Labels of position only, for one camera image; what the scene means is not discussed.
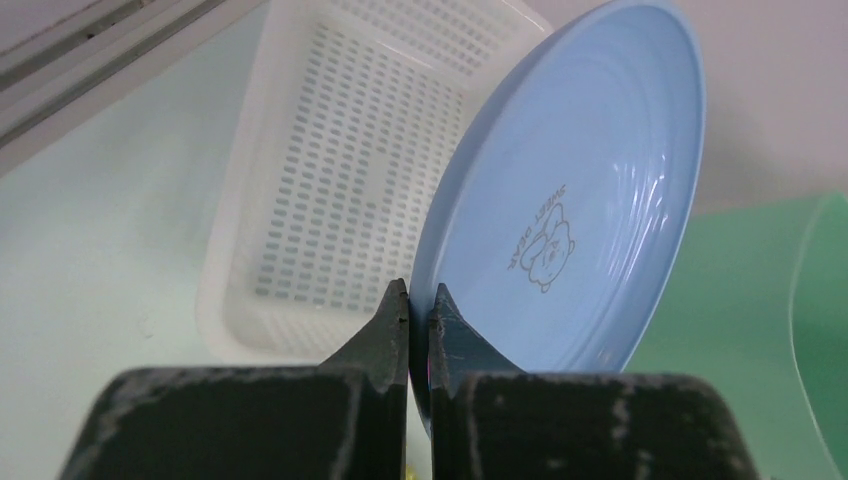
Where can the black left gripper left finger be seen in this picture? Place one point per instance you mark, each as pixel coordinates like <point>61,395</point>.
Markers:
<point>342,419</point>

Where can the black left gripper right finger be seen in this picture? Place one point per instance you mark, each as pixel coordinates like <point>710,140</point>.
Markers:
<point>491,420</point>

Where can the white perforated plastic basket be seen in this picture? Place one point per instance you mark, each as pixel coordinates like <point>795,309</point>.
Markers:
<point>352,111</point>

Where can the blue plate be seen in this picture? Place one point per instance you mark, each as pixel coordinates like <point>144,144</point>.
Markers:
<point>558,219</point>

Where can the green plastic bin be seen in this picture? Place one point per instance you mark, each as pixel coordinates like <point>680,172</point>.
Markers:
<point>756,305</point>

